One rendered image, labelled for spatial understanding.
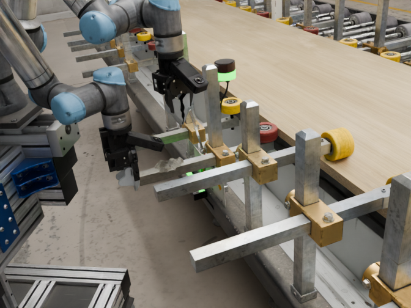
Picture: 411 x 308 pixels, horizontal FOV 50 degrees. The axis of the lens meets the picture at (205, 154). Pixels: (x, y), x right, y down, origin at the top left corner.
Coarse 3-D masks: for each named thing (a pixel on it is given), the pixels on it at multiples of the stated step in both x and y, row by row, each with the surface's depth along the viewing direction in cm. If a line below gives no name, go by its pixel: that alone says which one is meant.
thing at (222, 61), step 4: (216, 60) 126; (220, 60) 126; (224, 60) 126; (228, 60) 125; (232, 60) 125; (220, 64) 123; (224, 64) 123; (228, 72) 124; (228, 84) 129; (224, 96) 130; (220, 104) 131; (220, 108) 131
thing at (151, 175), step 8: (264, 144) 136; (272, 144) 137; (184, 160) 131; (192, 160) 131; (200, 160) 130; (208, 160) 131; (176, 168) 128; (184, 168) 129; (192, 168) 130; (200, 168) 131; (144, 176) 125; (152, 176) 126; (160, 176) 127; (168, 176) 128; (144, 184) 126
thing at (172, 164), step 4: (160, 160) 128; (168, 160) 128; (172, 160) 128; (176, 160) 129; (180, 160) 130; (156, 164) 130; (160, 164) 128; (164, 164) 128; (168, 164) 128; (172, 164) 127; (176, 164) 128; (180, 164) 128; (156, 168) 128; (160, 168) 127; (164, 168) 125; (168, 168) 126; (172, 168) 127
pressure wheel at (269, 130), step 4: (260, 124) 137; (264, 124) 137; (268, 124) 137; (272, 124) 137; (260, 128) 136; (264, 128) 135; (268, 128) 135; (272, 128) 134; (276, 128) 134; (260, 132) 133; (264, 132) 132; (268, 132) 132; (272, 132) 132; (276, 132) 134; (260, 136) 133; (264, 136) 132; (268, 136) 132; (272, 136) 133; (276, 136) 135; (260, 140) 133; (264, 140) 133; (268, 140) 133; (272, 140) 134
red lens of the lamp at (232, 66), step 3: (234, 60) 125; (234, 63) 124; (216, 66) 124; (219, 66) 123; (222, 66) 123; (225, 66) 123; (228, 66) 123; (231, 66) 123; (234, 66) 125; (219, 69) 124; (222, 69) 123; (225, 69) 123; (228, 69) 123; (231, 69) 124; (234, 69) 125; (219, 72) 124; (222, 72) 124; (225, 72) 124
